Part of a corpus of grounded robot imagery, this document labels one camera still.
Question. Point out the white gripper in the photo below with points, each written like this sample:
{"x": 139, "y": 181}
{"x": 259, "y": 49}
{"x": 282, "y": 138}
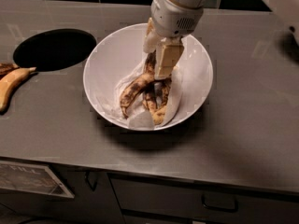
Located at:
{"x": 172, "y": 20}

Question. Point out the brown spotted banana peel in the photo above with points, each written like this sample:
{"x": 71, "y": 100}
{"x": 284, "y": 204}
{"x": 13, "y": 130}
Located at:
{"x": 145, "y": 85}

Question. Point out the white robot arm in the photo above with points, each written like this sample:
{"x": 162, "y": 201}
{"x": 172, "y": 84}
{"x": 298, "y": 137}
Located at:
{"x": 287, "y": 10}

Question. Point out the white bowl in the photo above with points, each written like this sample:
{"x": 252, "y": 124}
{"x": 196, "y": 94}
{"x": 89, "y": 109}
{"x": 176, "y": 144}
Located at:
{"x": 124, "y": 47}

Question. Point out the dark banana at left edge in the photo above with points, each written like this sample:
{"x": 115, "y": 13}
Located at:
{"x": 6, "y": 68}

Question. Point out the yellow banana on counter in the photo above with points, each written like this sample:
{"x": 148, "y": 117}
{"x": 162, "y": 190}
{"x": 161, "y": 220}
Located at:
{"x": 10, "y": 82}

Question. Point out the round black counter hole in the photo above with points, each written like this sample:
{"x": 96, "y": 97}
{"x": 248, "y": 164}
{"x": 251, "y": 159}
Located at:
{"x": 54, "y": 50}

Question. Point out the framed sign on cabinet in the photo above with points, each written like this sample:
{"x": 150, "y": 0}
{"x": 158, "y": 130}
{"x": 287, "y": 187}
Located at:
{"x": 32, "y": 178}

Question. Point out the black cabinet door handle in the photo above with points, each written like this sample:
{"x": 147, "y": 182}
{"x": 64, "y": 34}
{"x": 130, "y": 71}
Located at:
{"x": 91, "y": 179}

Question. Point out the black drawer handle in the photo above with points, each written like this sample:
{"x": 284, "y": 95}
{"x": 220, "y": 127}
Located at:
{"x": 219, "y": 202}

